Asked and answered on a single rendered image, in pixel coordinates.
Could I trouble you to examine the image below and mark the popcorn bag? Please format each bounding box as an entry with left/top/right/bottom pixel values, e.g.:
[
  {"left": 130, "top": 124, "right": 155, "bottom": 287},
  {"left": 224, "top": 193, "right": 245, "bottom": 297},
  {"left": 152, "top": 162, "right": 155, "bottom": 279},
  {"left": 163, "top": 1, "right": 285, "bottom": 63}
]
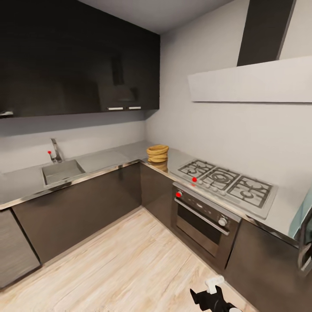
[{"left": 147, "top": 145, "right": 169, "bottom": 163}]

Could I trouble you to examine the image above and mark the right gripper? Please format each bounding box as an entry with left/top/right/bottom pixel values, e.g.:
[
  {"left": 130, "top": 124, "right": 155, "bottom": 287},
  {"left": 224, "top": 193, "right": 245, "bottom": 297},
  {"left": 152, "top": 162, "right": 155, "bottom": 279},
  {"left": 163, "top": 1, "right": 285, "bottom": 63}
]
[{"left": 190, "top": 286, "right": 225, "bottom": 312}]

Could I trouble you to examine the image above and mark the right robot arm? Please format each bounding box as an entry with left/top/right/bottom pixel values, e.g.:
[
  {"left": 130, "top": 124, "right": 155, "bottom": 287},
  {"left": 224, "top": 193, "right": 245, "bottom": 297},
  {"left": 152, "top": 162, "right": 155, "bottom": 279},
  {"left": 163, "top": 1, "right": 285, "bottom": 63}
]
[{"left": 190, "top": 275, "right": 242, "bottom": 312}]

